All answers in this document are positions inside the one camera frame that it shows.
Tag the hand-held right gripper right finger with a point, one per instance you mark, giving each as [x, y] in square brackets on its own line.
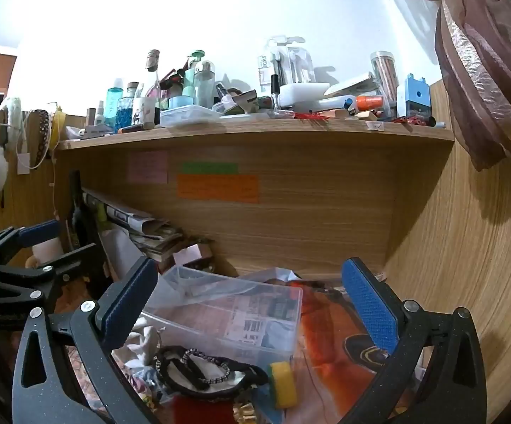
[370, 304]

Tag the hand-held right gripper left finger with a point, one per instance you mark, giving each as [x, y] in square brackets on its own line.
[128, 302]

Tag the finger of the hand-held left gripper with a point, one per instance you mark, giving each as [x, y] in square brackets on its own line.
[72, 259]
[39, 232]

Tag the white crumpled cloth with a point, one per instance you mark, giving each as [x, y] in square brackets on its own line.
[143, 340]

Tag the orange printed cloth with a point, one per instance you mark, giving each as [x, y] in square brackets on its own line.
[326, 340]

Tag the stack of newspapers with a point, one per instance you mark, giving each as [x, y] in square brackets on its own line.
[143, 229]

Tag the small pink box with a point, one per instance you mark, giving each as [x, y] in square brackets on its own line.
[191, 256]

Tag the clear plastic storage box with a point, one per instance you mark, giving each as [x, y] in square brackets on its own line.
[220, 309]

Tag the patterned headband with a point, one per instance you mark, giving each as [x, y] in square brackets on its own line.
[41, 137]

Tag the yellow green sponge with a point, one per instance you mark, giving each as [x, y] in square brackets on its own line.
[284, 384]

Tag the pink sticky note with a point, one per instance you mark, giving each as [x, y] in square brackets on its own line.
[147, 167]

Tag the white fluffy towel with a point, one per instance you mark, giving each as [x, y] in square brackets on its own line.
[14, 112]

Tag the red cloth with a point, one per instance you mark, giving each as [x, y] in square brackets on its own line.
[202, 410]

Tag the orange sticky note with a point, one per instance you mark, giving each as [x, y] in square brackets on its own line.
[218, 187]

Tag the blue bead jar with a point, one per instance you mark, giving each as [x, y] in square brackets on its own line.
[127, 112]

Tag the blue liquid bottle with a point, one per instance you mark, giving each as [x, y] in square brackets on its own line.
[115, 101]

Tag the green sticky note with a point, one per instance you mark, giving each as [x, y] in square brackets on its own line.
[209, 168]

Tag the white printed mug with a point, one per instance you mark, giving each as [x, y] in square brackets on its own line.
[144, 112]

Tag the clear lidded flat container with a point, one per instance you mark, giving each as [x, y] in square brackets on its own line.
[189, 115]

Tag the corked glass bottle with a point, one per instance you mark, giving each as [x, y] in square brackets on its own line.
[152, 66]

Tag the orange tube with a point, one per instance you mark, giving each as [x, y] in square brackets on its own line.
[368, 102]

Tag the wooden shelf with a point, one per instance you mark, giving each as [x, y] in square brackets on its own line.
[255, 130]

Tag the blue plastic box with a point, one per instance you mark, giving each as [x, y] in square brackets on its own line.
[416, 97]

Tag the green pump bottle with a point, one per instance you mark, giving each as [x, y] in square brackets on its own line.
[191, 75]

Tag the clear bottle silver cap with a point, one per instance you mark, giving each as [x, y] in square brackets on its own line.
[204, 84]

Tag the white rectangular box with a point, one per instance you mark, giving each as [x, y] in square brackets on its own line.
[302, 95]

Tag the tall clear jar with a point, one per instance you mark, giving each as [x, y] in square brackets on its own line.
[383, 79]

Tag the nail polish bottle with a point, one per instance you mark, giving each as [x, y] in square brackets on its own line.
[275, 95]

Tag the brown sheer curtain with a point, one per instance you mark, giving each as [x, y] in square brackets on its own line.
[480, 75]

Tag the clear blister packaging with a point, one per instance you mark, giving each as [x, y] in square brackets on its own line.
[286, 59]

